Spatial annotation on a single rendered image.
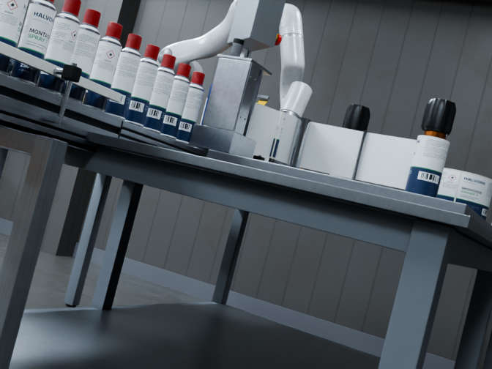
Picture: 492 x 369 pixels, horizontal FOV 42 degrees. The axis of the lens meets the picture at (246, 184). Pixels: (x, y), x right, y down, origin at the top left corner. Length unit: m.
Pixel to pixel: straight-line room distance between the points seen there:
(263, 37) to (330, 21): 2.82
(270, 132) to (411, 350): 1.03
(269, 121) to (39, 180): 0.96
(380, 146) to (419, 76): 2.74
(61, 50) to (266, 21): 0.95
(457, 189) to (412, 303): 1.00
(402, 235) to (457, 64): 3.61
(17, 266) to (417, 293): 0.68
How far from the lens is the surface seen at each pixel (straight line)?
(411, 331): 1.11
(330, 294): 4.61
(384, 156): 1.95
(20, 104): 1.28
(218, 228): 4.90
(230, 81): 1.76
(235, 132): 1.72
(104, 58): 1.49
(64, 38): 1.39
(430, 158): 1.82
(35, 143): 1.19
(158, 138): 1.61
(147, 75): 1.60
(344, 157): 1.99
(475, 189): 2.08
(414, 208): 1.08
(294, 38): 2.48
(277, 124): 1.98
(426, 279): 1.10
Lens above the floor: 0.76
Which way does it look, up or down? 2 degrees up
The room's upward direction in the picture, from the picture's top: 14 degrees clockwise
